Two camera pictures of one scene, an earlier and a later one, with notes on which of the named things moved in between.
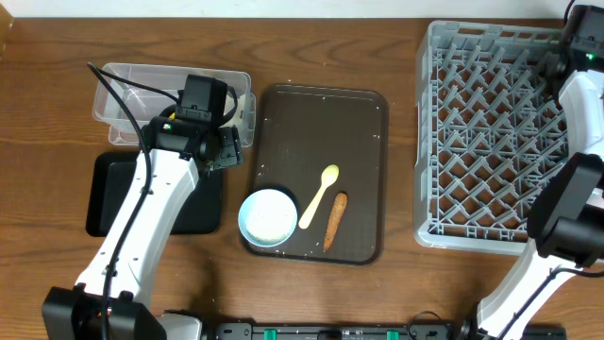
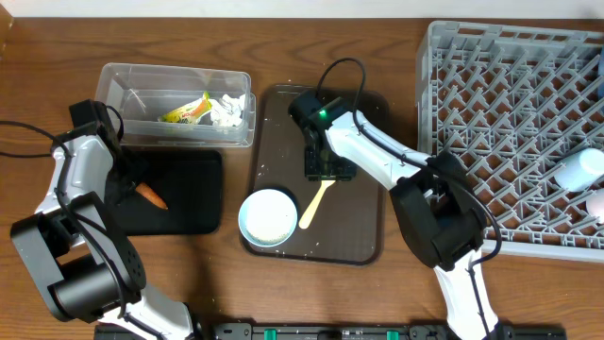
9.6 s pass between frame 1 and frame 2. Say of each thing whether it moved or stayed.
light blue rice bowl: stayed
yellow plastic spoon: stayed
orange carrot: moved
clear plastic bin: stayed
